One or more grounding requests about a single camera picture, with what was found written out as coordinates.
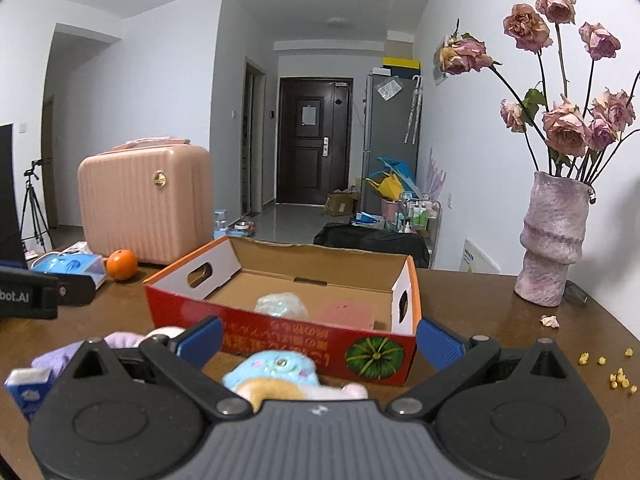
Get cardboard box on floor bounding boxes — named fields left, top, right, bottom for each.
left=323, top=192, right=359, bottom=217

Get dried pink rose bouquet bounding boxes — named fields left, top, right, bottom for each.
left=434, top=0, right=639, bottom=185

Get fallen pink petal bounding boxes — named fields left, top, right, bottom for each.
left=540, top=315, right=560, bottom=330

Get purple fluffy towel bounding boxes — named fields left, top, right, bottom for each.
left=30, top=332, right=145, bottom=379

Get dark brown entrance door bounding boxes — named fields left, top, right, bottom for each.
left=276, top=77, right=352, bottom=206

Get scattered yellow crumbs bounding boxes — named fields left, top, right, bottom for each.
left=576, top=352, right=639, bottom=396

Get blue tissue pack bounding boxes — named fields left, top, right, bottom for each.
left=30, top=252, right=106, bottom=288

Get blue handkerchief tissue box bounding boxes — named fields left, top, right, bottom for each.
left=4, top=367, right=54, bottom=422

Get purple feather decoration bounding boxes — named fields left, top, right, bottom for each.
left=425, top=150, right=447, bottom=200

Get iridescent plastic bag bundle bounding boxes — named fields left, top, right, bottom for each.
left=254, top=292, right=308, bottom=320

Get yellow white plush toy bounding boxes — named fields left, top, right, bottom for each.
left=234, top=377, right=369, bottom=412

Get pink ribbed vanity suitcase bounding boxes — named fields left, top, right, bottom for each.
left=77, top=136, right=214, bottom=264

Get black camera tripod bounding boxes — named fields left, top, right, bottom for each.
left=20, top=158, right=53, bottom=252

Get blue plush toy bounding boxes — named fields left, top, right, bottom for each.
left=222, top=350, right=320, bottom=390

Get yellow box on fridge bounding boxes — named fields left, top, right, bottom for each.
left=382, top=56, right=421, bottom=70

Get white board against wall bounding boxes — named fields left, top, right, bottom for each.
left=459, top=238, right=500, bottom=274

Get metal trolley with bottles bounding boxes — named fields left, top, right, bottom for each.
left=395, top=198, right=442, bottom=244

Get orange tangerine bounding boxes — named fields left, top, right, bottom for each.
left=105, top=249, right=138, bottom=282

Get purple textured vase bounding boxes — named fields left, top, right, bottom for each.
left=514, top=171, right=592, bottom=308

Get pink layered sponge block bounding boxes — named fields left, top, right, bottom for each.
left=312, top=300, right=375, bottom=330

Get grey refrigerator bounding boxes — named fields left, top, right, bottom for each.
left=360, top=74, right=419, bottom=214

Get red orange cardboard box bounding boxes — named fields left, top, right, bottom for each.
left=144, top=236, right=421, bottom=386

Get yellow blue bags pile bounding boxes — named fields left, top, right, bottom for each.
left=364, top=157, right=421, bottom=202

